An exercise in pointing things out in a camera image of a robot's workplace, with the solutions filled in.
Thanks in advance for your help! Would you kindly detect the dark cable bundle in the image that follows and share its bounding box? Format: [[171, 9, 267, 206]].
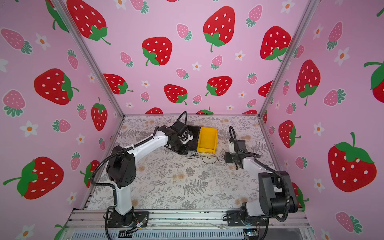
[[184, 151, 226, 165]]

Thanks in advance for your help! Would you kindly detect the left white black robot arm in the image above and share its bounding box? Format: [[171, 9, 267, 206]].
[[90, 111, 195, 227]]

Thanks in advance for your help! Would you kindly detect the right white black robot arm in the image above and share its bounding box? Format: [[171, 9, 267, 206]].
[[225, 126, 299, 225]]

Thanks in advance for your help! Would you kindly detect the black plastic bin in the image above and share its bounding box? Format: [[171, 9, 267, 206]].
[[186, 125, 201, 152]]

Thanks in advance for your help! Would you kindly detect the yellow plastic bin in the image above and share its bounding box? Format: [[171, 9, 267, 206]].
[[197, 127, 218, 154]]

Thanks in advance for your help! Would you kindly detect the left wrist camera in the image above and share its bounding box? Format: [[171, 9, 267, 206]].
[[179, 130, 194, 144]]

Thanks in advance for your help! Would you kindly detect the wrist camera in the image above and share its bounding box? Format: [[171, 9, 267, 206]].
[[229, 142, 236, 154], [179, 130, 194, 144]]

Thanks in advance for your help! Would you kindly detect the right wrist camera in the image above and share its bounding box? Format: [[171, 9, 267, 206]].
[[229, 142, 236, 154]]

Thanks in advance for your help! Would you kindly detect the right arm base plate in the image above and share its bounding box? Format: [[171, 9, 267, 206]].
[[222, 210, 268, 227]]

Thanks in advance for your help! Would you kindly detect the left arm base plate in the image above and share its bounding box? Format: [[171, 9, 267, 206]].
[[107, 211, 150, 228]]

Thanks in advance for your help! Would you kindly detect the aluminium rail frame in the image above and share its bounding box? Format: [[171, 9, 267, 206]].
[[57, 209, 316, 240]]

